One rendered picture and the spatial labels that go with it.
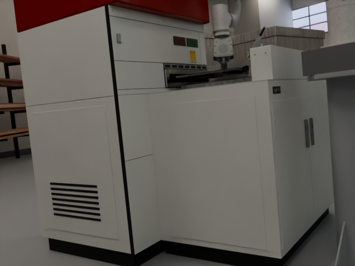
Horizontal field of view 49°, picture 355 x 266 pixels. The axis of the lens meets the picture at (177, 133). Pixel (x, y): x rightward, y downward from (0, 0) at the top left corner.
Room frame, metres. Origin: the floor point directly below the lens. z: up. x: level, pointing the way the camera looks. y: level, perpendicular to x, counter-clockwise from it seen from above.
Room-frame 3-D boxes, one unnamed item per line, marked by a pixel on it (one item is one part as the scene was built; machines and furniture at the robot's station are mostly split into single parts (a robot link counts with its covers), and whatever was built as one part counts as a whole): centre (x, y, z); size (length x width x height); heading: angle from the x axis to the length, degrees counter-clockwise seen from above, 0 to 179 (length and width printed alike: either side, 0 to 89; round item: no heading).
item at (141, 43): (2.09, 0.02, 1.02); 0.81 x 0.03 x 0.40; 145
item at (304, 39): (6.55, -1.75, 0.87); 1.40 x 1.04 x 1.74; 130
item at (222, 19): (2.03, -0.28, 1.17); 0.09 x 0.08 x 0.13; 128
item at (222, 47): (2.03, -0.27, 1.03); 0.10 x 0.07 x 0.11; 91
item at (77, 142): (2.29, 0.30, 0.41); 0.82 x 0.70 x 0.82; 145
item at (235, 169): (2.12, -0.40, 0.41); 0.96 x 0.64 x 0.82; 145
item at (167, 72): (2.23, -0.09, 0.89); 0.44 x 0.02 x 0.10; 145
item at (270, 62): (1.85, -0.53, 0.89); 0.55 x 0.09 x 0.14; 145
